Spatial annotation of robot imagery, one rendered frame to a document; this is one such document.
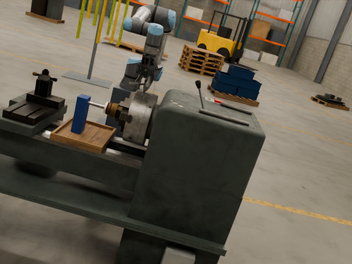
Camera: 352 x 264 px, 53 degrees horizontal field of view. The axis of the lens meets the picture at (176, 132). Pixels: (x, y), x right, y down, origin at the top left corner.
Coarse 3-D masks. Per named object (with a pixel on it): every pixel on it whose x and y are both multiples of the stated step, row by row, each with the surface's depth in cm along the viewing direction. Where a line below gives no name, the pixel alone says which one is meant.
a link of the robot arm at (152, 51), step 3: (144, 48) 185; (147, 48) 183; (150, 48) 183; (153, 48) 183; (156, 48) 184; (144, 51) 185; (147, 51) 184; (150, 51) 183; (153, 51) 184; (156, 51) 186; (150, 54) 185; (153, 54) 185
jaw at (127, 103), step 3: (132, 93) 212; (129, 96) 211; (132, 96) 211; (126, 99) 210; (129, 99) 210; (132, 99) 210; (120, 102) 209; (123, 102) 209; (126, 102) 209; (129, 102) 210; (120, 105) 208; (123, 105) 208; (126, 105) 209; (129, 105) 209; (126, 108) 210
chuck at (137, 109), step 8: (136, 96) 197; (144, 96) 199; (136, 104) 195; (144, 104) 195; (128, 112) 193; (136, 112) 194; (144, 112) 194; (136, 120) 194; (128, 128) 195; (136, 128) 195; (136, 136) 198
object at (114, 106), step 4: (108, 104) 206; (112, 104) 206; (116, 104) 207; (108, 108) 205; (112, 108) 205; (116, 108) 204; (120, 108) 206; (108, 112) 206; (112, 112) 205; (112, 116) 207
